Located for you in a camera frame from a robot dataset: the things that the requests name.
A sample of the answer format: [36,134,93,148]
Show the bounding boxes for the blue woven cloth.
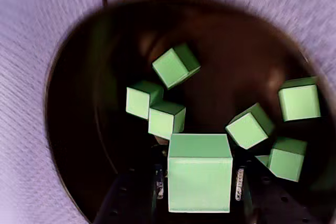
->
[0,0,336,224]

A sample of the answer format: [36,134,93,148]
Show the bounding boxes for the black metal bucket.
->
[43,0,336,224]

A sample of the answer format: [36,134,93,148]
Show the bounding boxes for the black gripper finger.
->
[233,166,316,224]
[94,165,169,224]

